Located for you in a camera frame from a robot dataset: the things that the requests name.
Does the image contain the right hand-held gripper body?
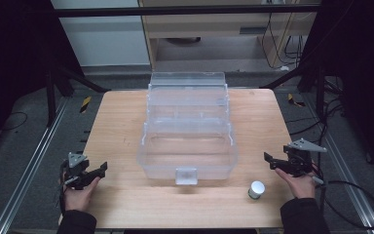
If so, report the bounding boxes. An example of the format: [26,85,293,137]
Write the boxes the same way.
[281,137,328,178]

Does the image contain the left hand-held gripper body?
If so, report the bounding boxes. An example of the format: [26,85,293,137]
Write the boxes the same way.
[60,151,94,191]

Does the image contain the person's right hand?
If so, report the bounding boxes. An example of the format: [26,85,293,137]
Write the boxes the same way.
[275,168,318,200]

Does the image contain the person's left hand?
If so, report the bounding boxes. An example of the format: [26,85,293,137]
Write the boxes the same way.
[62,175,102,215]

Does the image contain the small silver round can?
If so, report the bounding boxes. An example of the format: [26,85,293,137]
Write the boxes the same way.
[247,180,266,200]

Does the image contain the yellow black tape marker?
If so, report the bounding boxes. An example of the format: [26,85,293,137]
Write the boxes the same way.
[79,96,93,114]
[286,93,307,108]

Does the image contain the black metal stand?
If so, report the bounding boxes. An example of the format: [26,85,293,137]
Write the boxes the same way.
[258,59,327,122]
[43,62,112,129]

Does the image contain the clear plastic storage box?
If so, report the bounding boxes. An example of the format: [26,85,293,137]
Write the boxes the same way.
[136,71,240,186]

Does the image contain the white cabinet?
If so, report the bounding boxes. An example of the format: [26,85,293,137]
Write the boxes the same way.
[50,0,151,68]

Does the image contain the light wooden desk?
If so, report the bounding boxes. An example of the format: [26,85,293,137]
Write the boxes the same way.
[137,0,321,71]

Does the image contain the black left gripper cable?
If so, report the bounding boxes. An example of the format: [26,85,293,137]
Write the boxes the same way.
[57,161,70,214]

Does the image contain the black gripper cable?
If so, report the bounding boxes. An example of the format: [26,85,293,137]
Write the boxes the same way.
[311,175,374,230]
[57,161,70,214]

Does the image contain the aluminium floor rail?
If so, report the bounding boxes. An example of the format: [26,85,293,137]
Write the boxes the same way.
[0,97,70,234]
[305,94,374,234]

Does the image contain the black floor cables bundle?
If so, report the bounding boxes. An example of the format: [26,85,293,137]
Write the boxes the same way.
[285,77,347,144]

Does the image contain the thin black floor cable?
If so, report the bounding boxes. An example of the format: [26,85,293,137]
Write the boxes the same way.
[0,110,29,133]

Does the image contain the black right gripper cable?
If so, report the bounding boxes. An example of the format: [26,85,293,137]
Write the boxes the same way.
[311,175,374,230]

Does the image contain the black cables under desk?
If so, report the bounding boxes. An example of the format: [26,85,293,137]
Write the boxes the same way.
[260,12,308,71]

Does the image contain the black horizontal frame bar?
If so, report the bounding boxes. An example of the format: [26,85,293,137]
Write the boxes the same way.
[53,5,321,19]

